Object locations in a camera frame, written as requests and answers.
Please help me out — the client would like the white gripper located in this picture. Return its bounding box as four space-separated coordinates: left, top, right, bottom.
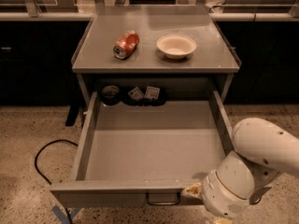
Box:
181 169 250 224

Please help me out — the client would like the grey top drawer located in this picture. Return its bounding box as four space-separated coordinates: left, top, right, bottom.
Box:
50 80 232 207

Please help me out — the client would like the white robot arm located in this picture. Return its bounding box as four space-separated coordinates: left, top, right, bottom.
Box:
181 118 299 218

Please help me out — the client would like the black tray in drawer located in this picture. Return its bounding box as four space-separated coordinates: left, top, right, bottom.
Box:
121 87 167 106

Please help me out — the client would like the right white packet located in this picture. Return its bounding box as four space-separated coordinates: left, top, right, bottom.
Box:
145 86 160 100

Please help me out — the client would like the white packet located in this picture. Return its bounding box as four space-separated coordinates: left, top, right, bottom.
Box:
128 87 144 101
145 86 160 100

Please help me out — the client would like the left white packet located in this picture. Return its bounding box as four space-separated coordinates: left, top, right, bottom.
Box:
128 87 144 101

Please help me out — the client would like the grey metal cabinet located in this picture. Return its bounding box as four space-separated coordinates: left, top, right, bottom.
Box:
72 6 239 111

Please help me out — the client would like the black tape roll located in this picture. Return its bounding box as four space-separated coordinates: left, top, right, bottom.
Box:
100 85 121 105

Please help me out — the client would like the white paper bowl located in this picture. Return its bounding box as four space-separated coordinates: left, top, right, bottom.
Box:
156 35 197 60

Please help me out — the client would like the crushed red soda can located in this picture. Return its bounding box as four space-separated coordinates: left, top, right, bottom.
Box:
113 31 140 60

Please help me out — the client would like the black top drawer handle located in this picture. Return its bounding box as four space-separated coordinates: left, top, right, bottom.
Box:
146 193 180 206

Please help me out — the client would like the black floor cable left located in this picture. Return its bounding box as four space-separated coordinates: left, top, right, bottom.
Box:
33 139 78 186

